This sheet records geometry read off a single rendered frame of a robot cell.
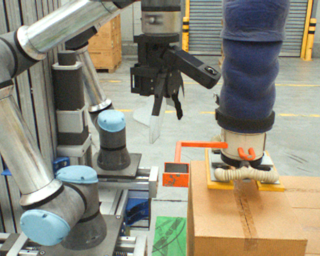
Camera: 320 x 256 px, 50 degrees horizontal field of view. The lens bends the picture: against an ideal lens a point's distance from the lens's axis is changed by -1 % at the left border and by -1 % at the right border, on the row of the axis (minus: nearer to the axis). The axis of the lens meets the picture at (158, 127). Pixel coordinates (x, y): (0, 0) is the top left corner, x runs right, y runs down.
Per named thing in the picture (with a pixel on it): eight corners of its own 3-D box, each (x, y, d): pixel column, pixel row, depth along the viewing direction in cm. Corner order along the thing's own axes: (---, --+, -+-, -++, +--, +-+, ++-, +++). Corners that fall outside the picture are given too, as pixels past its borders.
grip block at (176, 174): (188, 188, 112) (189, 174, 110) (162, 186, 113) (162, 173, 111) (189, 175, 120) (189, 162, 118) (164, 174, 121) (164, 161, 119)
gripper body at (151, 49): (146, 87, 76) (146, 31, 71) (183, 92, 72) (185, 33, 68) (130, 96, 69) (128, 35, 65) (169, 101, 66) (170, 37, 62)
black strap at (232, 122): (280, 131, 126) (281, 120, 125) (216, 129, 128) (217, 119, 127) (268, 111, 147) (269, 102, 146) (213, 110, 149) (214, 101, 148)
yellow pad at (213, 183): (233, 190, 130) (234, 178, 129) (207, 189, 131) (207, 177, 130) (225, 152, 162) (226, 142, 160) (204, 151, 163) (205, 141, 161)
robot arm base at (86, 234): (51, 248, 102) (47, 221, 99) (67, 218, 116) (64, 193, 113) (101, 252, 101) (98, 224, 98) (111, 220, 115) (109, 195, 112)
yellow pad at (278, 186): (284, 192, 129) (286, 181, 127) (257, 191, 130) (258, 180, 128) (266, 153, 160) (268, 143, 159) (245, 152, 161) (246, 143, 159)
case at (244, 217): (292, 321, 135) (308, 239, 120) (190, 316, 137) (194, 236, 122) (259, 226, 191) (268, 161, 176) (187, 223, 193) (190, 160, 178)
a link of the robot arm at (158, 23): (186, 10, 66) (170, 12, 59) (185, 34, 68) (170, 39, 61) (151, 9, 69) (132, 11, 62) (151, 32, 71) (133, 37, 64)
